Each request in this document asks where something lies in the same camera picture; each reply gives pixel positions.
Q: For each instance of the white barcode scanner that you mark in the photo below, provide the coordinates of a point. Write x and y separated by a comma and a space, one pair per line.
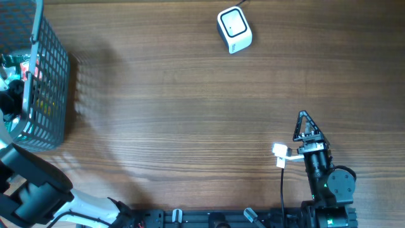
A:
234, 29

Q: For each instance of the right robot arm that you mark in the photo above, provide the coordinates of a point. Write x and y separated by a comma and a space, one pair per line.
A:
332, 186

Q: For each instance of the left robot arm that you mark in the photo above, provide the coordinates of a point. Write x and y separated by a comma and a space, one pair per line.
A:
34, 191

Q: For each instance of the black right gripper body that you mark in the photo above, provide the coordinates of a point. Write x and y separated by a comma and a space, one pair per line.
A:
319, 147

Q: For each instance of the grey plastic mesh basket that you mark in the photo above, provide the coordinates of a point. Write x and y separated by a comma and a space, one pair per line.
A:
25, 30

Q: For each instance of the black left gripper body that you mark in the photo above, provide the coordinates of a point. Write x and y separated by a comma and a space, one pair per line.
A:
11, 99

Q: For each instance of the green gloves package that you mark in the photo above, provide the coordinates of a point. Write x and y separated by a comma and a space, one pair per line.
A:
16, 67

